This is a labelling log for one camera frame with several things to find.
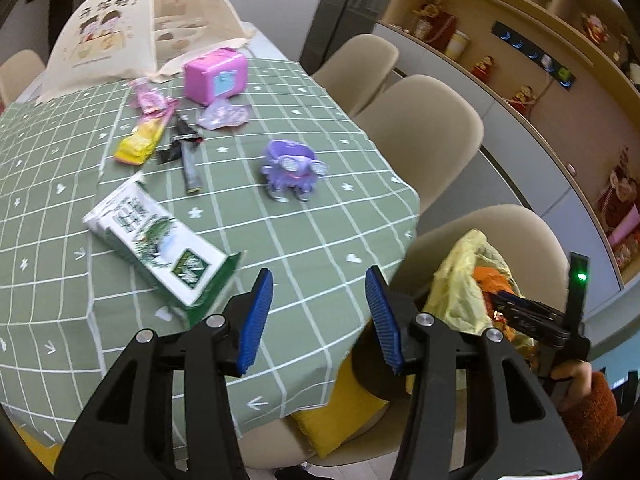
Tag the red figurine right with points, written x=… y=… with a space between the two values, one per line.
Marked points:
x=524 y=100

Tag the pink yellow snack wrapper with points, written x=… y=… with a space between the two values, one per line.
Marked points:
x=138 y=147

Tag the wooden wall shelf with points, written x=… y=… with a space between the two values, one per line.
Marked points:
x=558 y=161

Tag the purple toy carriage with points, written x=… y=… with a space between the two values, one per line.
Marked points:
x=291 y=167

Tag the purple translucent wrapper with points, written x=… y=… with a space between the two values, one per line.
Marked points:
x=223 y=114

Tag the black snack wrapper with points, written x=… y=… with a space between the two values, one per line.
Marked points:
x=182 y=147

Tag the black power strip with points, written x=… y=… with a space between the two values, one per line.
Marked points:
x=559 y=72

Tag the yellow trash bag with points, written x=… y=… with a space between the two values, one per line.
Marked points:
x=461 y=289

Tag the green white milk carton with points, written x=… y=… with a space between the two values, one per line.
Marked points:
x=191 y=273

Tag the pink toy box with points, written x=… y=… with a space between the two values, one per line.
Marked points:
x=219 y=74

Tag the white yellow cup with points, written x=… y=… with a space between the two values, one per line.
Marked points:
x=456 y=45

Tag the beige chair left side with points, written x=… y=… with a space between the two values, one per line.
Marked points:
x=17 y=73

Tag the beige chair near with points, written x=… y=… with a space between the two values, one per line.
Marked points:
x=368 y=408

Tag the beige chair far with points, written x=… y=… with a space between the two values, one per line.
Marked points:
x=356 y=72

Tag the orange snack bag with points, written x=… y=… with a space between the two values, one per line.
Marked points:
x=491 y=281

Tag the red figurine small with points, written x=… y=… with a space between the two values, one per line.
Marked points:
x=483 y=68

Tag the beige mesh food cover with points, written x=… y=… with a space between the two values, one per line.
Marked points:
x=107 y=40

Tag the red figurine large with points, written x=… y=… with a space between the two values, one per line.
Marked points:
x=433 y=25

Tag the beige chair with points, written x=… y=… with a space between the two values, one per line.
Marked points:
x=426 y=131
x=17 y=73
x=356 y=72
x=368 y=408

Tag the green checked tablecloth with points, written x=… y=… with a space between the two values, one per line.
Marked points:
x=93 y=251

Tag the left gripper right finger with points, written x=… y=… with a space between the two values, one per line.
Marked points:
x=477 y=411

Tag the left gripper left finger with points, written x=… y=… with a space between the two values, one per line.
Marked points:
x=162 y=411

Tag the right hand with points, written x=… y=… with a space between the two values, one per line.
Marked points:
x=579 y=374

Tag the beige chair middle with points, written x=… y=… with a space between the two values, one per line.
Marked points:
x=426 y=131

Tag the pink candy wrapper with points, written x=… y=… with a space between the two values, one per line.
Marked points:
x=146 y=98

